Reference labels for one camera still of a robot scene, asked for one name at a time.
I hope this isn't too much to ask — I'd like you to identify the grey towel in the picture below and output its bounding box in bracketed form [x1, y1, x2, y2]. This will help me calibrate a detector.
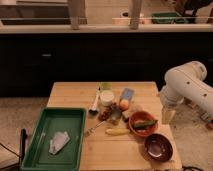
[49, 132, 70, 155]

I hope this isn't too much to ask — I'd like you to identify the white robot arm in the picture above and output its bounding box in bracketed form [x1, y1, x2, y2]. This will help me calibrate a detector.
[159, 61, 213, 123]

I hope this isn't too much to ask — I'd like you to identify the green pepper toy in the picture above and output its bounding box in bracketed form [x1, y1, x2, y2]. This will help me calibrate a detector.
[133, 120, 157, 130]

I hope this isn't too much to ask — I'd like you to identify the orange bowl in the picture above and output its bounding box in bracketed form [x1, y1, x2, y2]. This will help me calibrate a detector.
[128, 111, 158, 137]

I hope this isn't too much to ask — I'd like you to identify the dark purple bowl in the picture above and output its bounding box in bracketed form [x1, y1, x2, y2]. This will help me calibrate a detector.
[145, 133, 173, 162]

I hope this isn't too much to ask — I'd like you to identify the orange ball toy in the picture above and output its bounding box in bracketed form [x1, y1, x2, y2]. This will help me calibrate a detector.
[119, 99, 129, 111]

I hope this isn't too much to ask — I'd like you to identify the blue sponge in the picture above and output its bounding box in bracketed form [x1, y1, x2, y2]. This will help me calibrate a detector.
[120, 88, 134, 101]

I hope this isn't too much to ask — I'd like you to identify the yellow banana toy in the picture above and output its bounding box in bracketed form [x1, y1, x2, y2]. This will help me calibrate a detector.
[105, 128, 130, 136]

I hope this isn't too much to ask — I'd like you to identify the brown grapes toy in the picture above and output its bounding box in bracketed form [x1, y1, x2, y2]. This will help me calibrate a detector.
[98, 103, 117, 121]

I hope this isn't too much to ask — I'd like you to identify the white cup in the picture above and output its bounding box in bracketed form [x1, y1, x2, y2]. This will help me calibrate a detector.
[100, 90, 114, 106]

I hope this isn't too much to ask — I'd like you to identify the green lime object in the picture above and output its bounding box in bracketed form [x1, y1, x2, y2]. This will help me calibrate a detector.
[100, 82, 112, 90]

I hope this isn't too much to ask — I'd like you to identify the metal fork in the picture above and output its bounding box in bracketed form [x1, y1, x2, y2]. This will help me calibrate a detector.
[84, 121, 106, 137]

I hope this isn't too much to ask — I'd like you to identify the green bin background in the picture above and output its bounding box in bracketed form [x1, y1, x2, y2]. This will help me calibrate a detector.
[151, 12, 187, 24]

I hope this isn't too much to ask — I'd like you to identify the green plastic tray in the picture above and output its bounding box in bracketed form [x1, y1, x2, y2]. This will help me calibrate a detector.
[21, 108, 86, 171]

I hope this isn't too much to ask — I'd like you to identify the black pole stand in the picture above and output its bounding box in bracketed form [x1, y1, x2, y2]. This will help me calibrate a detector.
[19, 129, 27, 164]

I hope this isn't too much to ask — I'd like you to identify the white handled spoon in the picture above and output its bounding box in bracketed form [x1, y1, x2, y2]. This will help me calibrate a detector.
[89, 89, 100, 115]

